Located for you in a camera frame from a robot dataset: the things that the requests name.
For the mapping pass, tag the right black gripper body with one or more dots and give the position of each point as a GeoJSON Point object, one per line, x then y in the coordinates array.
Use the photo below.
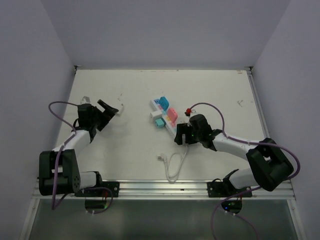
{"type": "Point", "coordinates": [191, 136]}

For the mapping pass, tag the white power strip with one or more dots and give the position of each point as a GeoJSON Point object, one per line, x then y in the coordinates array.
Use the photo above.
{"type": "Point", "coordinates": [169, 125]}

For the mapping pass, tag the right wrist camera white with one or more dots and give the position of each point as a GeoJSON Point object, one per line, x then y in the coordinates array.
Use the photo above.
{"type": "Point", "coordinates": [190, 112]}

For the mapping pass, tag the aluminium right side rail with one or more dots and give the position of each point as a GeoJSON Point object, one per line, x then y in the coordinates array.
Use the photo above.
{"type": "Point", "coordinates": [260, 112]}

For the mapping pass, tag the aluminium front rail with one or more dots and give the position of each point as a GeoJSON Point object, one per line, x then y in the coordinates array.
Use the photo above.
{"type": "Point", "coordinates": [187, 190]}

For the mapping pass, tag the teal usb charger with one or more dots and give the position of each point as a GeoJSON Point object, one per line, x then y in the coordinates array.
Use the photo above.
{"type": "Point", "coordinates": [159, 123]}

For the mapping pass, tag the black mounting plate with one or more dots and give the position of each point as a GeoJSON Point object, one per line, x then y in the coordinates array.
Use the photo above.
{"type": "Point", "coordinates": [222, 189]}
{"type": "Point", "coordinates": [102, 190]}

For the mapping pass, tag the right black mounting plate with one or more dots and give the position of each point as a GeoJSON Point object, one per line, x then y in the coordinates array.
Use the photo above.
{"type": "Point", "coordinates": [222, 189]}

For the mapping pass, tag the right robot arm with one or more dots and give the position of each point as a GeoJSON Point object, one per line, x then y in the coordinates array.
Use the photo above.
{"type": "Point", "coordinates": [242, 149]}

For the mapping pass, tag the white long charger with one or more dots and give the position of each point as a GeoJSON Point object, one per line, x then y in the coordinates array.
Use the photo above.
{"type": "Point", "coordinates": [120, 109]}

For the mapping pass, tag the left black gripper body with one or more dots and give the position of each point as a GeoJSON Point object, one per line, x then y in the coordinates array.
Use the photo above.
{"type": "Point", "coordinates": [100, 119]}

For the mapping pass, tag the blue plug adapter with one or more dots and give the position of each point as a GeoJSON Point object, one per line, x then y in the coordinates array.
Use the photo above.
{"type": "Point", "coordinates": [164, 103]}

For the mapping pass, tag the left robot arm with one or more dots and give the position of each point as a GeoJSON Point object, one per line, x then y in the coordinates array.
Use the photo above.
{"type": "Point", "coordinates": [59, 172]}

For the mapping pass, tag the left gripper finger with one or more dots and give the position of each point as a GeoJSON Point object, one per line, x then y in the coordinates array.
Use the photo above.
{"type": "Point", "coordinates": [108, 112]}
{"type": "Point", "coordinates": [85, 100]}

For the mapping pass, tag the aluminium rail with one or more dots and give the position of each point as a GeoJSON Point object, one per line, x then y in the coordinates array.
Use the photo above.
{"type": "Point", "coordinates": [260, 112]}
{"type": "Point", "coordinates": [187, 190]}

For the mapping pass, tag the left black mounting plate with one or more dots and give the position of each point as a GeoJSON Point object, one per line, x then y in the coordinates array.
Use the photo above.
{"type": "Point", "coordinates": [102, 190]}

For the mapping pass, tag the pink plug adapter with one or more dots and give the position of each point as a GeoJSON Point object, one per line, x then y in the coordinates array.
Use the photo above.
{"type": "Point", "coordinates": [172, 114]}

